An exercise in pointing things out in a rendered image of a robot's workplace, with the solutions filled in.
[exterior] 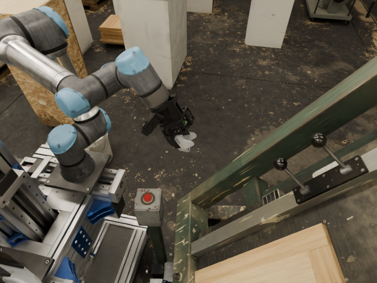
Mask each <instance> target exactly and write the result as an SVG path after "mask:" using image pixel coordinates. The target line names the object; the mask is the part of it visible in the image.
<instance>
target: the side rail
mask: <svg viewBox="0 0 377 283"><path fill-rule="evenodd" d="M376 105H377V56H376V57H374V58H373V59H372V60H370V61H369V62H368V63H366V64H365V65H363V66H362V67H360V68H359V69H358V70H356V71H355V72H354V73H352V74H351V75H350V76H348V77H347V78H345V79H344V80H343V81H341V82H340V83H339V84H337V85H336V86H335V87H333V88H332V89H331V90H329V91H328V92H326V93H325V94H323V95H322V96H321V97H320V98H318V99H317V100H315V101H314V102H312V103H311V104H310V105H308V106H307V107H306V108H304V109H303V110H302V111H300V112H299V113H298V114H296V115H295V116H293V117H292V118H291V119H289V120H288V121H287V122H285V123H284V124H283V125H281V126H280V127H278V128H277V129H275V130H274V131H273V132H271V133H270V134H269V135H267V136H266V137H265V138H263V139H262V140H261V141H259V142H258V143H256V144H255V145H254V146H252V147H251V148H250V149H248V150H247V151H245V152H244V153H242V154H241V155H240V156H238V157H237V158H236V159H234V160H233V161H232V162H230V163H229V164H228V165H226V166H225V167H223V168H222V169H221V170H219V171H218V172H217V173H215V174H214V175H213V176H211V177H210V178H208V179H207V180H205V181H204V182H203V183H202V184H200V185H199V186H197V187H196V188H195V189H193V190H192V191H191V202H193V203H196V204H198V205H200V206H203V207H206V208H210V207H211V206H213V205H215V204H216V203H218V202H220V201H221V200H223V199H224V198H226V197H228V196H229V195H231V194H232V193H234V192H236V191H237V190H239V189H241V188H242V187H243V184H244V183H245V182H247V181H248V180H250V179H252V178H253V177H255V176H256V177H260V176H262V175H263V174H265V173H267V172H268V171H270V170H272V169H273V168H274V166H273V162H274V160H275V159H276V158H278V157H283V158H285V159H286V160H288V159H290V158H291V157H293V156H295V155H296V154H297V153H299V152H301V151H303V150H304V149H306V148H307V147H309V146H311V143H310V138H311V136H312V135H313V134H315V133H322V134H324V135H325V136H327V135H329V134H330V133H332V132H334V131H335V130H337V129H339V128H340V127H342V126H343V125H345V124H347V123H348V122H350V121H352V120H353V119H355V118H356V117H358V116H360V115H361V114H363V113H365V112H366V111H368V110H369V109H371V108H373V107H375V106H376Z"/></svg>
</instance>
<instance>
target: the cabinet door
mask: <svg viewBox="0 0 377 283"><path fill-rule="evenodd" d="M195 283H346V281H345V279H344V276H343V273H342V270H341V267H340V265H339V262H338V259H337V256H336V253H335V251H334V248H333V244H332V242H331V239H330V236H329V234H328V230H327V227H326V225H325V224H323V223H320V224H317V225H315V226H312V227H309V228H307V229H304V230H302V231H299V232H296V233H294V234H291V235H288V236H286V237H283V238H281V239H278V240H276V241H273V242H271V243H268V244H265V245H262V246H260V247H258V248H255V249H252V250H249V251H247V252H244V253H242V254H239V255H237V256H234V257H232V258H229V259H226V260H224V261H221V262H219V263H216V264H213V265H211V266H208V267H205V268H203V269H200V270H198V271H195Z"/></svg>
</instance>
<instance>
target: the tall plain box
mask: <svg viewBox="0 0 377 283"><path fill-rule="evenodd" d="M116 4H117V9H118V14H119V20H120V24H121V29H122V35H123V40H124V44H125V50H127V49H130V48H131V47H139V48H140V49H141V50H142V51H143V53H144V55H146V56H147V58H148V59H149V61H150V63H151V65H152V66H153V68H154V70H155V71H156V73H157V74H158V76H159V77H160V79H161V81H162V82H163V84H164V85H165V87H166V88H167V89H168V90H172V88H173V85H174V83H175V81H176V79H177V76H178V74H179V71H180V69H181V67H182V65H183V62H184V60H185V58H186V55H187V0H116Z"/></svg>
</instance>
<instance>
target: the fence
mask: <svg viewBox="0 0 377 283"><path fill-rule="evenodd" d="M361 158H362V160H363V161H364V163H365V165H366V167H367V169H368V170H369V172H368V173H366V174H364V175H362V176H360V177H358V178H355V179H353V180H351V181H349V182H347V183H345V184H343V185H340V186H338V187H336V188H334V189H332V190H330V191H328V192H325V193H323V194H321V195H318V196H317V197H314V198H312V199H310V200H308V201H306V202H304V203H301V204H297V203H296V200H295V196H294V193H293V191H292V192H290V193H288V194H286V195H284V196H282V197H280V198H278V199H276V200H274V201H272V202H270V203H268V204H266V205H264V206H262V207H260V208H258V209H256V210H254V211H252V212H250V213H248V214H247V215H245V216H243V217H241V218H239V219H237V220H235V221H233V222H231V223H229V224H227V225H225V226H223V227H221V228H219V229H217V230H215V231H213V232H211V233H209V234H207V235H205V236H203V237H201V238H199V239H198V240H196V241H194V242H192V243H191V255H194V256H197V257H199V256H201V255H204V254H206V253H209V252H211V251H213V250H216V249H218V248H220V247H222V246H224V245H227V244H229V243H231V242H233V241H236V240H238V239H240V238H243V237H245V236H247V235H250V234H252V233H254V232H256V231H259V230H261V229H263V228H265V227H268V226H270V225H272V224H274V223H277V222H279V221H281V220H283V219H286V218H288V217H291V216H293V215H295V214H297V213H300V212H302V211H304V210H306V209H309V208H311V207H313V206H315V205H318V204H320V203H322V202H324V201H327V200H329V199H332V198H334V197H336V196H338V195H341V194H343V193H345V192H347V191H350V190H352V189H354V188H356V187H358V186H361V185H363V184H365V183H367V182H370V181H373V180H375V179H377V148H375V149H373V150H371V151H369V152H367V153H366V154H364V155H362V156H361Z"/></svg>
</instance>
